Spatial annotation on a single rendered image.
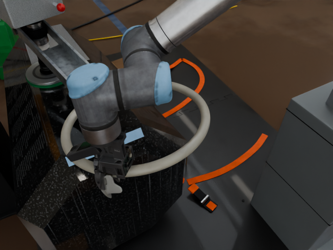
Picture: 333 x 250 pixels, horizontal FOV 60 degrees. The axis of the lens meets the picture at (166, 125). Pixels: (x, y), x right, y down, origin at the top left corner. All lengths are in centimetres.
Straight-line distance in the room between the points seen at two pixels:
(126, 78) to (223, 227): 135
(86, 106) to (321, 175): 103
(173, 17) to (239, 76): 223
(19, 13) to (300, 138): 121
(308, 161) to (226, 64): 184
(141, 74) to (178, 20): 16
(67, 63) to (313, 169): 112
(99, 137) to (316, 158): 95
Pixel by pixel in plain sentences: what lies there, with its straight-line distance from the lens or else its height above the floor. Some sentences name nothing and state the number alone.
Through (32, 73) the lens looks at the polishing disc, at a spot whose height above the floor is 83.
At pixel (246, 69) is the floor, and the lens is 301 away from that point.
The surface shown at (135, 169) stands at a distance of 78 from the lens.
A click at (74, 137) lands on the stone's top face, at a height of 80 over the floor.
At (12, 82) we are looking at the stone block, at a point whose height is 68.
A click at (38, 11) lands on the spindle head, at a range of 129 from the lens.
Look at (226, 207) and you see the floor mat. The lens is 187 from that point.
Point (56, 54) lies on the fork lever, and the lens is 133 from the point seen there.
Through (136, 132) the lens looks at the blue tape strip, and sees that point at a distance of 115.
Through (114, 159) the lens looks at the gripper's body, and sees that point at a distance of 73.
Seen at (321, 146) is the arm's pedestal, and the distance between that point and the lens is 130.
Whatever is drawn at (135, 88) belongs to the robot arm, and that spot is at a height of 125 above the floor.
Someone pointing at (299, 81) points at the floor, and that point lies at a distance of 300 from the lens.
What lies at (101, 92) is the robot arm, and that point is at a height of 125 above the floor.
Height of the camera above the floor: 161
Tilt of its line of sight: 45 degrees down
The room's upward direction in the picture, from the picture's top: straight up
